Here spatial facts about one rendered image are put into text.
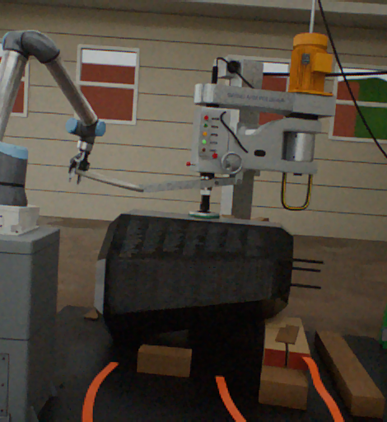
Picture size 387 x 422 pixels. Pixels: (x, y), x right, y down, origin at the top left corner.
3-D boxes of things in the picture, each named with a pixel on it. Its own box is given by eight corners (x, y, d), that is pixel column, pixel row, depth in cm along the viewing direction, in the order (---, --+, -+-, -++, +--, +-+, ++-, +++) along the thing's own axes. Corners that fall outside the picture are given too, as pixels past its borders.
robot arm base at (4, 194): (22, 207, 201) (25, 185, 201) (-24, 202, 199) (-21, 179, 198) (30, 205, 220) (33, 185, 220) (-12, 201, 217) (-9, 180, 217)
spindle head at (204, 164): (238, 178, 332) (244, 114, 327) (249, 180, 310) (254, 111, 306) (188, 175, 323) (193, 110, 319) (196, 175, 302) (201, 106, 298)
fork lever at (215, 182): (235, 183, 330) (235, 175, 329) (244, 184, 311) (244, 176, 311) (138, 191, 316) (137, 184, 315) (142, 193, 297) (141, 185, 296)
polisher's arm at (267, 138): (303, 188, 343) (309, 120, 338) (318, 189, 320) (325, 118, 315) (206, 181, 326) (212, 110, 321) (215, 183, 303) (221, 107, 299)
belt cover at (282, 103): (316, 124, 342) (319, 100, 340) (333, 121, 317) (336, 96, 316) (188, 110, 320) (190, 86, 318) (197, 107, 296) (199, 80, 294)
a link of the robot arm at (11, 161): (6, 182, 199) (10, 141, 198) (-21, 179, 206) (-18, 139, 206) (32, 185, 213) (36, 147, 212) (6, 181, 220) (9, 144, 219)
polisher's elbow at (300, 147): (279, 160, 331) (282, 132, 329) (298, 161, 342) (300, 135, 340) (299, 161, 315) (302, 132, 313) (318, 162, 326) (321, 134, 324)
